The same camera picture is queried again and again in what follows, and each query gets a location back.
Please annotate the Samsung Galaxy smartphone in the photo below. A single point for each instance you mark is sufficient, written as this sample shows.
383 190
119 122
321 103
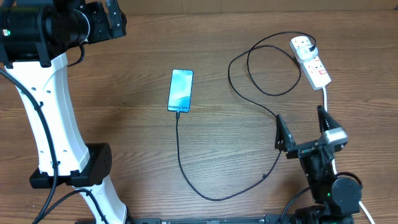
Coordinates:
180 92

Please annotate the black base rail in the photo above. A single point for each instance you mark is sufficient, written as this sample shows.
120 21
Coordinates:
267 219

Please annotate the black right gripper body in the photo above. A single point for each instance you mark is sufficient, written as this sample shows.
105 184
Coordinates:
310 161

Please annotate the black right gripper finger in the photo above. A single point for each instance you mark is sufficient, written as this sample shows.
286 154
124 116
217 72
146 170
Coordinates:
326 122
284 140

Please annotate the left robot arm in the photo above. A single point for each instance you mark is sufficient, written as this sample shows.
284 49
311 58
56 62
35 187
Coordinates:
35 38

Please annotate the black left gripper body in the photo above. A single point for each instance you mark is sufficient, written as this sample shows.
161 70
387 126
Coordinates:
100 28

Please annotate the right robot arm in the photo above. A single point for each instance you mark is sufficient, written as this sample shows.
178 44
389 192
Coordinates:
336 194

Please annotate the white power strip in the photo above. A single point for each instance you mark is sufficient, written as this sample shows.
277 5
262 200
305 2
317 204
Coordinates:
314 70

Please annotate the white charger plug adapter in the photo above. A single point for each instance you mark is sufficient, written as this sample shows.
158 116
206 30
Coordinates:
306 53

